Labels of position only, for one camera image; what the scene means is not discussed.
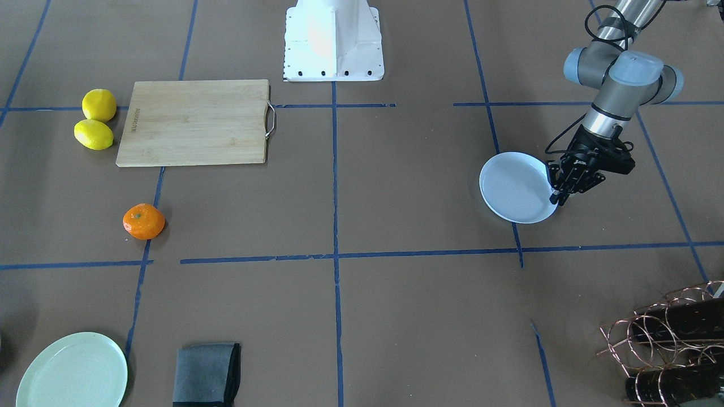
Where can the dark grey folded cloth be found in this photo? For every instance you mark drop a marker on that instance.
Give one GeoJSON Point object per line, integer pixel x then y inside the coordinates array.
{"type": "Point", "coordinates": [207, 375]}

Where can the light green plate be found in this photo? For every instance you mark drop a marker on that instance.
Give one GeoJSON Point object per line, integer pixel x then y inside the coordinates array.
{"type": "Point", "coordinates": [82, 369]}

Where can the dark wine bottle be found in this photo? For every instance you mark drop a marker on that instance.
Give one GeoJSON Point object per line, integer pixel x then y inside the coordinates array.
{"type": "Point", "coordinates": [695, 322]}
{"type": "Point", "coordinates": [700, 385]}

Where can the copper wire bottle rack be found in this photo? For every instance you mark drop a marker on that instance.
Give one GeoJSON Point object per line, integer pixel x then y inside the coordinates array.
{"type": "Point", "coordinates": [671, 351]}

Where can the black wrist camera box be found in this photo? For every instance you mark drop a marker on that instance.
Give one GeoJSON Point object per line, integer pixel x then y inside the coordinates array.
{"type": "Point", "coordinates": [615, 161]}

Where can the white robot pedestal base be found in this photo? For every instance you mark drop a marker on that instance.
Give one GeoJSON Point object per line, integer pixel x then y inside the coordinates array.
{"type": "Point", "coordinates": [333, 41]}

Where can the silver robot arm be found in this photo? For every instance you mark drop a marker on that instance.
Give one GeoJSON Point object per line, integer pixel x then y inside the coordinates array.
{"type": "Point", "coordinates": [624, 79]}

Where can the orange fruit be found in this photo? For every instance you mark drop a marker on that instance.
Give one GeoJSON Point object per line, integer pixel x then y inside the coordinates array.
{"type": "Point", "coordinates": [144, 221]}

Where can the wooden cutting board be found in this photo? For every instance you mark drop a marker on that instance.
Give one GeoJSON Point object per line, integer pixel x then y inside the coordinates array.
{"type": "Point", "coordinates": [197, 123]}

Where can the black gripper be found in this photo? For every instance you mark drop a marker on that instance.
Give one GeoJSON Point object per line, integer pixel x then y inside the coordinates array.
{"type": "Point", "coordinates": [581, 156]}

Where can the yellow lemon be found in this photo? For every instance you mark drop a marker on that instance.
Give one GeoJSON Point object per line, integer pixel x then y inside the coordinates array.
{"type": "Point", "coordinates": [100, 105]}
{"type": "Point", "coordinates": [93, 134]}

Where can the light blue plate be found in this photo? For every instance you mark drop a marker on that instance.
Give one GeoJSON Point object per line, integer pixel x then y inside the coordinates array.
{"type": "Point", "coordinates": [516, 187]}

